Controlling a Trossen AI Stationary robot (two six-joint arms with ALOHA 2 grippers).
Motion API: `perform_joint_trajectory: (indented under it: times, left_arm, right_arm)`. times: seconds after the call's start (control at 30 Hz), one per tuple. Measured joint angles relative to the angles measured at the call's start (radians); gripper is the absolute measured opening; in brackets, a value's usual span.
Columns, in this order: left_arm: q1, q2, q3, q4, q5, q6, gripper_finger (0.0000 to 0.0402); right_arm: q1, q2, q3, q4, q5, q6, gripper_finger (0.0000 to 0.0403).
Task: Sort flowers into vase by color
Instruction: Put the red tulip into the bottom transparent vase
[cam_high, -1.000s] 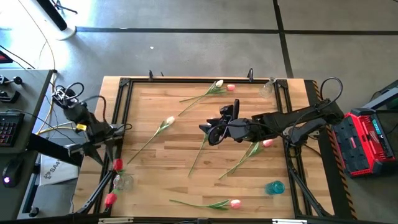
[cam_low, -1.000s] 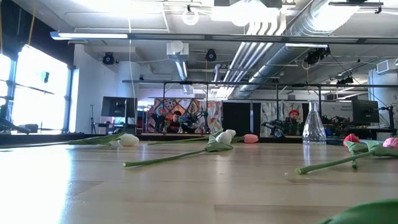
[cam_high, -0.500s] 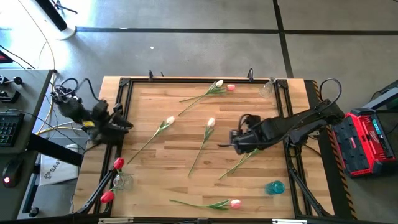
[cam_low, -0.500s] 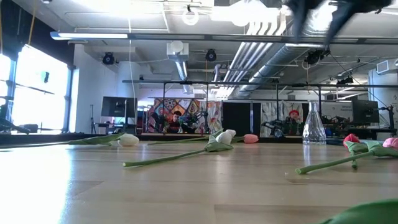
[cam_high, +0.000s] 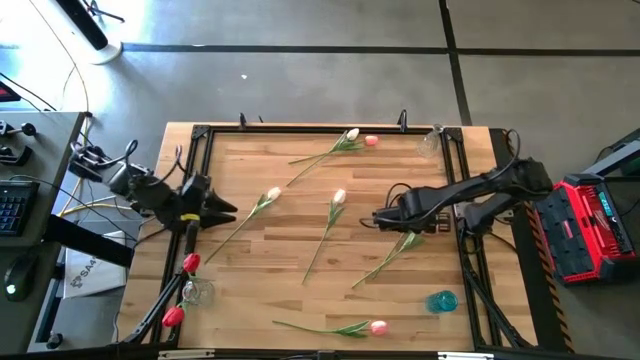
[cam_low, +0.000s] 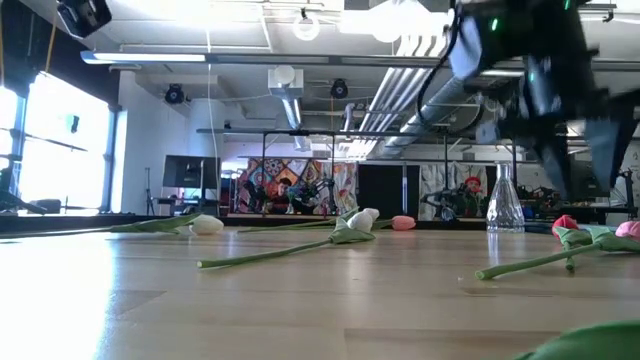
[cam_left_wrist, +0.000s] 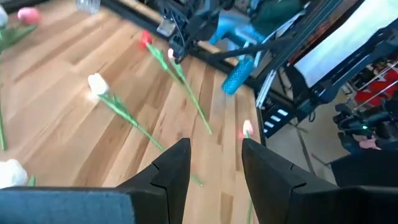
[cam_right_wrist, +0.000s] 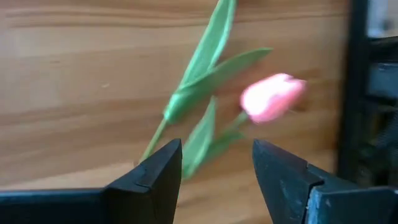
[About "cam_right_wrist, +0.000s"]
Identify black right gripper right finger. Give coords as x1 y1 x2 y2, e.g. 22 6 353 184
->
252 139 398 224

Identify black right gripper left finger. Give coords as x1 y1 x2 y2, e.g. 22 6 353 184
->
0 138 183 224

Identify pink artificial tulip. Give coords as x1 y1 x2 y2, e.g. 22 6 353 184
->
182 73 307 181

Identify red artificial tulip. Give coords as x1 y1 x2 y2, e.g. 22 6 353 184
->
138 0 274 164

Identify black aluminium table frame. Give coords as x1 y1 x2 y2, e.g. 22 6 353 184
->
337 0 398 187

